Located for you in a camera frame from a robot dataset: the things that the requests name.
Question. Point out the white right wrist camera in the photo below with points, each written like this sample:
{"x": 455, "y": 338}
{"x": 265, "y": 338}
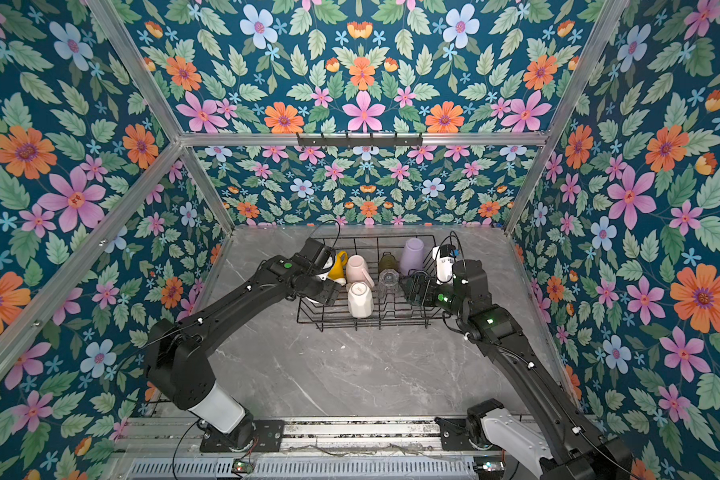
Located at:
{"x": 444, "y": 257}

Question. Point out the black wire dish rack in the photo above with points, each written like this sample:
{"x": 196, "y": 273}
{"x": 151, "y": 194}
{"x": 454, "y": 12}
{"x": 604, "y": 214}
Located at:
{"x": 395, "y": 312}

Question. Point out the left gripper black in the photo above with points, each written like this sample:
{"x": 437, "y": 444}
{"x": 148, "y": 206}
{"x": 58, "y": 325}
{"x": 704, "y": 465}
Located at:
{"x": 331, "y": 292}

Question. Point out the clear glass cup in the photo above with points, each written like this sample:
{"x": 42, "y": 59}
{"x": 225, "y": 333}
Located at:
{"x": 389, "y": 283}

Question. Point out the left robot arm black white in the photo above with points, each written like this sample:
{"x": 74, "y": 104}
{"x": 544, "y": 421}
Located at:
{"x": 177, "y": 354}

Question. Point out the black hook rail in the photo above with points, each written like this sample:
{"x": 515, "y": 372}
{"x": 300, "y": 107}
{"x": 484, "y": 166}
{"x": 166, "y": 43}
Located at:
{"x": 347, "y": 140}

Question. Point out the amber textured glass cup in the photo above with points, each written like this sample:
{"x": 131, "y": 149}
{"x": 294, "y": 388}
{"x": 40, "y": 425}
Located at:
{"x": 388, "y": 261}

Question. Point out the lilac plastic cup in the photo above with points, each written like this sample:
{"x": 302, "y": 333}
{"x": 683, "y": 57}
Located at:
{"x": 413, "y": 256}

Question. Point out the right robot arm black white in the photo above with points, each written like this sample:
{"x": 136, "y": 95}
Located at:
{"x": 565, "y": 444}

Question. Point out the aluminium frame post back left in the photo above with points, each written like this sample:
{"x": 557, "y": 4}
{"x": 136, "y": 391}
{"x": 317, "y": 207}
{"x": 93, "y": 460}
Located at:
{"x": 177, "y": 147}

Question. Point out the yellow mug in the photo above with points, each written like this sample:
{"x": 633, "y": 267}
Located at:
{"x": 337, "y": 271}

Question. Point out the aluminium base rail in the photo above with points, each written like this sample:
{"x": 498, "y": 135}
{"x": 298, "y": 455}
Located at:
{"x": 396, "y": 432}

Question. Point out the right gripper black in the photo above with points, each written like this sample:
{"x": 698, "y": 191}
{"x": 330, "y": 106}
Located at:
{"x": 420, "y": 280}

